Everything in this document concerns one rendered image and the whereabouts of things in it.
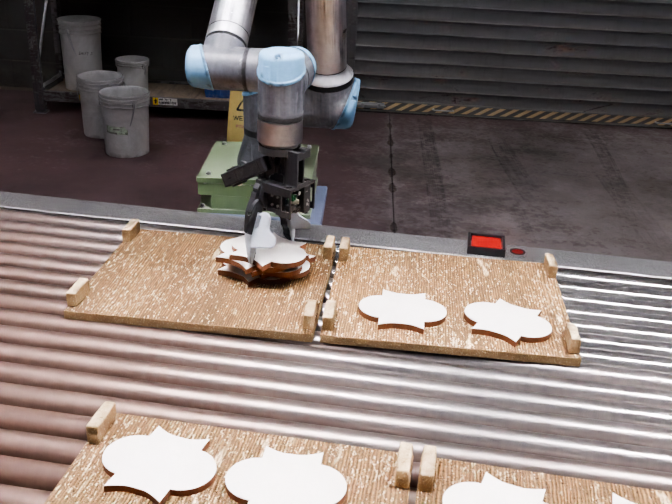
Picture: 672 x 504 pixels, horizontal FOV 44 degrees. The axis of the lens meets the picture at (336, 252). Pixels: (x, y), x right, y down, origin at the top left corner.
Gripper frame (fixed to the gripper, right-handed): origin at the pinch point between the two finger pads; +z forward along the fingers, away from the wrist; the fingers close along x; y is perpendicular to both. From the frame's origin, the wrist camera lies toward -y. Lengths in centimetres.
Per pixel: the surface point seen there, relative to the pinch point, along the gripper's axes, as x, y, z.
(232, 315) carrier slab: -15.0, 4.5, 5.4
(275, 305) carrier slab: -7.9, 7.9, 5.4
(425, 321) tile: 1.6, 31.3, 4.3
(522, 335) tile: 7.4, 45.8, 4.3
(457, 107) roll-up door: 443, -174, 92
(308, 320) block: -11.1, 17.0, 3.6
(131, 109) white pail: 221, -276, 70
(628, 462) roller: -9, 68, 8
